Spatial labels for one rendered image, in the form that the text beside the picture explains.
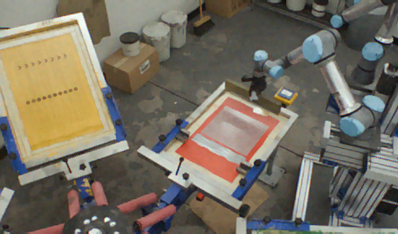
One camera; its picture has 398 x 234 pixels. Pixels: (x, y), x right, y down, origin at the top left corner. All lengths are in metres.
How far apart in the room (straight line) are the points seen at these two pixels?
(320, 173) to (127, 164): 1.72
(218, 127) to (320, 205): 1.12
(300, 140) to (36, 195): 2.47
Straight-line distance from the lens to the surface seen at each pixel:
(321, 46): 1.80
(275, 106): 2.33
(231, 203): 1.95
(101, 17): 3.94
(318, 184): 3.15
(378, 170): 2.12
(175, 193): 1.98
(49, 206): 3.40
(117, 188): 3.33
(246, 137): 2.34
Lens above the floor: 2.70
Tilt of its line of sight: 48 degrees down
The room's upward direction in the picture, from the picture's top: 5 degrees clockwise
